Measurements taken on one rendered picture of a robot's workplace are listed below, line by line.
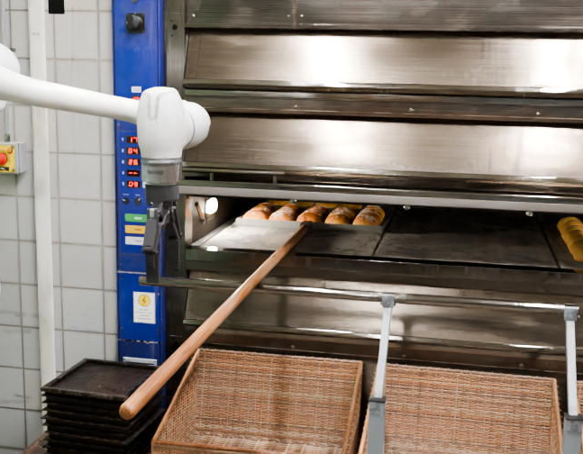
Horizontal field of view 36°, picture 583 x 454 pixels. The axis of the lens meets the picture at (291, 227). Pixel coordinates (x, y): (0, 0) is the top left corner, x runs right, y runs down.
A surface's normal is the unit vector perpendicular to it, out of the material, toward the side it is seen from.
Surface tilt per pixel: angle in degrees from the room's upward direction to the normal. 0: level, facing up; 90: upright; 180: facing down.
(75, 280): 90
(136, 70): 90
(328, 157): 70
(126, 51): 90
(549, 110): 90
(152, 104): 77
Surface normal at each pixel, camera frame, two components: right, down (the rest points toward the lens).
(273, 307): -0.18, -0.17
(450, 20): -0.19, 0.18
